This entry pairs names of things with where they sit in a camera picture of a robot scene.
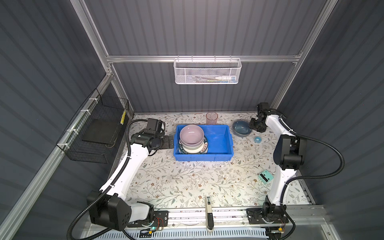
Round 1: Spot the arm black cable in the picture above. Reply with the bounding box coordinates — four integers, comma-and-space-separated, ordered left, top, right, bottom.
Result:
268, 108, 346, 240
66, 119, 157, 240

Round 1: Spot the blue plastic bin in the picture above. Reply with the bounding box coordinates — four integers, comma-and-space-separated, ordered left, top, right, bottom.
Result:
173, 125, 234, 162

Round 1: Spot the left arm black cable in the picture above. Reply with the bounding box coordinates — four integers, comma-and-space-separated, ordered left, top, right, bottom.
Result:
66, 119, 157, 240

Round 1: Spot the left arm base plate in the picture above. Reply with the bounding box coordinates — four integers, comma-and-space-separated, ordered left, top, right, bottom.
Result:
127, 211, 169, 228

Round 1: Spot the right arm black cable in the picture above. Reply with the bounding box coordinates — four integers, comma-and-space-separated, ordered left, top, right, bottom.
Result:
268, 108, 346, 240

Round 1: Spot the green rim lettered plate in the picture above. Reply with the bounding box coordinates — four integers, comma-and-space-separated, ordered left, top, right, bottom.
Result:
178, 137, 208, 155

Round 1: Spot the purple bowl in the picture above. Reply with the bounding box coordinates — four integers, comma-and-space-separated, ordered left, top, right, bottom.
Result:
180, 125, 205, 147

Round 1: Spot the black wire basket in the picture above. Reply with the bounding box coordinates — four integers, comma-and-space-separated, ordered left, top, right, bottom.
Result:
57, 90, 130, 164

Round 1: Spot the pink plastic cup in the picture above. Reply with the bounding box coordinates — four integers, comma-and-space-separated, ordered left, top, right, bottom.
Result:
206, 112, 219, 125

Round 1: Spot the yellow tag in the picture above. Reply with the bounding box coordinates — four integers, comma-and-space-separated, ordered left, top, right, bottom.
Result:
120, 110, 126, 125

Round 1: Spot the grey blue bowl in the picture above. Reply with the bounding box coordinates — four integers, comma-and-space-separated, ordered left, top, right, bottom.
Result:
232, 120, 252, 138

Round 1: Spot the black pad in basket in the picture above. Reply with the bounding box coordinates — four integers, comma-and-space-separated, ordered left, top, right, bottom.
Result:
82, 119, 120, 145

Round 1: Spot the floral table mat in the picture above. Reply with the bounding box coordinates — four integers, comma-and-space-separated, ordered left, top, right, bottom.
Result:
127, 130, 278, 209

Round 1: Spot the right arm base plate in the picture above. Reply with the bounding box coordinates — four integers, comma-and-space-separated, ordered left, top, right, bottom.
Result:
246, 208, 290, 225

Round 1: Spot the black white handheld device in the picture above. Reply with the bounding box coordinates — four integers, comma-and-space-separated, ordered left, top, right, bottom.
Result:
206, 196, 214, 232

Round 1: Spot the white wire mesh basket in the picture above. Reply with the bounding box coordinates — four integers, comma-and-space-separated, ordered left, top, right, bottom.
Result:
173, 57, 242, 85

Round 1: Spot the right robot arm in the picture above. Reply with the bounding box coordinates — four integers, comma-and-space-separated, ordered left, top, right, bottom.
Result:
249, 103, 307, 223

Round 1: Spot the light green bowl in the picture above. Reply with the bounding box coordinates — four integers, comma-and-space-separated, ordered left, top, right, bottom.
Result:
179, 144, 208, 154

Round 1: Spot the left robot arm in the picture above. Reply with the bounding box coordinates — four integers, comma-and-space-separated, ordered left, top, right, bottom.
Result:
87, 118, 168, 231

